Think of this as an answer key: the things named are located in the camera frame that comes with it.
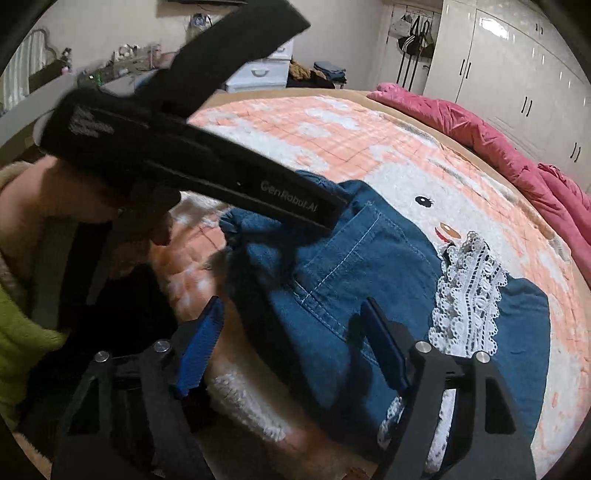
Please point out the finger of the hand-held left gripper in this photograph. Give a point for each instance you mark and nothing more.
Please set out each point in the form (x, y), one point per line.
(231, 41)

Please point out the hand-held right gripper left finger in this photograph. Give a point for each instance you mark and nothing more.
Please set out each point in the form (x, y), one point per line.
(201, 355)

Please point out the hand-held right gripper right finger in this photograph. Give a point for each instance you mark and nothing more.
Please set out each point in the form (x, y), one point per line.
(385, 350)

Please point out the blue denim pants lace trim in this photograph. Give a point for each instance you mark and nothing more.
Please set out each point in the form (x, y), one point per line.
(369, 258)

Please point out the person's left forearm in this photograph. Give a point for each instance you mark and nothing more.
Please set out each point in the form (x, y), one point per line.
(11, 221)

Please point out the white drawer unit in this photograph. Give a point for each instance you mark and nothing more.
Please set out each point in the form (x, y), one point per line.
(258, 71)

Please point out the brown plush toy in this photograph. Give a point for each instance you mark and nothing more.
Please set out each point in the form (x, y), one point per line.
(302, 70)

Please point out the black cloth heap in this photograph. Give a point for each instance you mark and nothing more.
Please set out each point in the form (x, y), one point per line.
(314, 84)

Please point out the folded clothes pile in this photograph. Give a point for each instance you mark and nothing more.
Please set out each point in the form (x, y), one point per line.
(330, 69)

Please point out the cluttered desk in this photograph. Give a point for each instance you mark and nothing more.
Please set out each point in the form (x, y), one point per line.
(124, 60)

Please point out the peach printed blanket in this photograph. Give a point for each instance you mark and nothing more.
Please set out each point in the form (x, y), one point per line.
(346, 134)

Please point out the person's green garment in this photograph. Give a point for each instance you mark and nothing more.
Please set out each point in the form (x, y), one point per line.
(23, 341)

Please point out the hanging black bags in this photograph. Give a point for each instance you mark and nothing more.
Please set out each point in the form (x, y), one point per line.
(415, 37)

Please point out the beige bed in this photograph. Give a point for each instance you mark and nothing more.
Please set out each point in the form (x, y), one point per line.
(485, 157)

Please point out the pink quilt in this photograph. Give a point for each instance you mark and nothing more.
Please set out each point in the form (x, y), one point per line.
(461, 120)

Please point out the white wardrobe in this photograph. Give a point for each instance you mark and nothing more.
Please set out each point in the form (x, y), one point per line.
(508, 60)

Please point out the cloud-shaped white frame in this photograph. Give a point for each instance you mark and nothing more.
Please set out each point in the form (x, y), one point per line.
(27, 60)

